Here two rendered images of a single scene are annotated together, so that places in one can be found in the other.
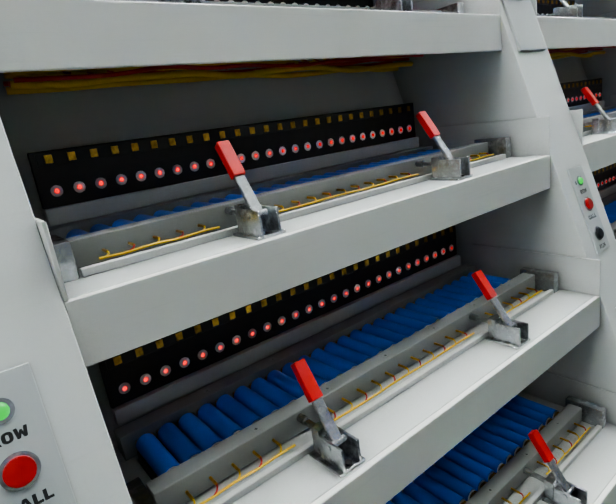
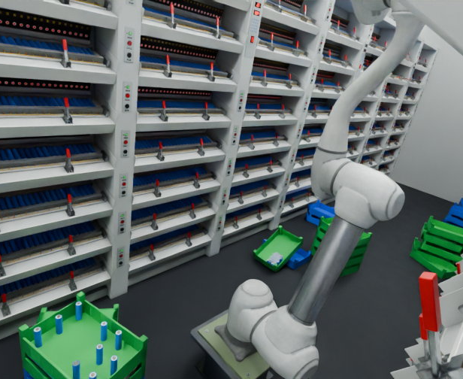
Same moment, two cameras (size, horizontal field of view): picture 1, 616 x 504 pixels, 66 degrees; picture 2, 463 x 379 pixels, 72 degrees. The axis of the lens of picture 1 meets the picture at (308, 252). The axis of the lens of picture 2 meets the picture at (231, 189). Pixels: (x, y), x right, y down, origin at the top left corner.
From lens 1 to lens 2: 1.17 m
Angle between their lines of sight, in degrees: 27
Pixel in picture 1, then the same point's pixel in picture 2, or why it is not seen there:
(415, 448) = (177, 125)
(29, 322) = (134, 77)
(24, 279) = (135, 70)
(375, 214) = (189, 81)
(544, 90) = (246, 68)
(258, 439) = (151, 110)
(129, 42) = (160, 34)
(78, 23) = (154, 29)
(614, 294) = (235, 122)
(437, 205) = (203, 85)
